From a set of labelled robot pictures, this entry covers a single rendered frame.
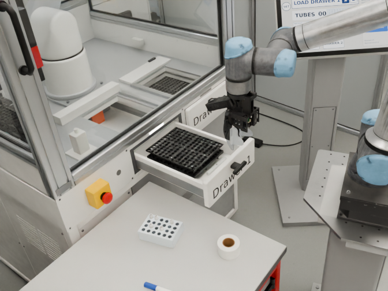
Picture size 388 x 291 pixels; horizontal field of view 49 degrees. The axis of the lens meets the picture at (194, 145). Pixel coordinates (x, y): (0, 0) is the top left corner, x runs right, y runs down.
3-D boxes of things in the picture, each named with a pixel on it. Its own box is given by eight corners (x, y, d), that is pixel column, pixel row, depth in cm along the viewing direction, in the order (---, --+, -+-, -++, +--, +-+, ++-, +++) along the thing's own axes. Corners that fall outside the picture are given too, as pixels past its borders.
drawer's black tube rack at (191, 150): (223, 157, 160) (223, 144, 156) (195, 184, 149) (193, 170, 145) (177, 140, 172) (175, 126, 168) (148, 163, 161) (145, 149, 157)
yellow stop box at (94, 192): (114, 198, 146) (110, 182, 142) (99, 211, 142) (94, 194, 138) (104, 193, 149) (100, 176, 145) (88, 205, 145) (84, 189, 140)
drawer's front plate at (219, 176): (254, 161, 159) (254, 137, 153) (208, 208, 141) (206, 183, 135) (250, 160, 160) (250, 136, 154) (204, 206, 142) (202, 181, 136)
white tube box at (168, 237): (183, 230, 143) (182, 222, 140) (173, 249, 137) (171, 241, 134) (150, 221, 147) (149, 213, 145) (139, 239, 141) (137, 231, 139)
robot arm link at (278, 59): (299, 40, 119) (260, 37, 122) (293, 56, 110) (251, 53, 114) (297, 66, 123) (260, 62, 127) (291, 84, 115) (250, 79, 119)
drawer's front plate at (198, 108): (229, 102, 196) (228, 81, 189) (190, 133, 178) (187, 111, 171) (226, 101, 196) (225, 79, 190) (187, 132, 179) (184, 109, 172)
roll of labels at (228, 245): (236, 240, 137) (235, 231, 135) (243, 257, 132) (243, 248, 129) (215, 245, 136) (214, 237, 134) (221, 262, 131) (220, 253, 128)
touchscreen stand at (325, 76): (365, 223, 238) (402, 52, 178) (283, 226, 241) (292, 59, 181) (342, 166, 278) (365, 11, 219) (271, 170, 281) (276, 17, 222)
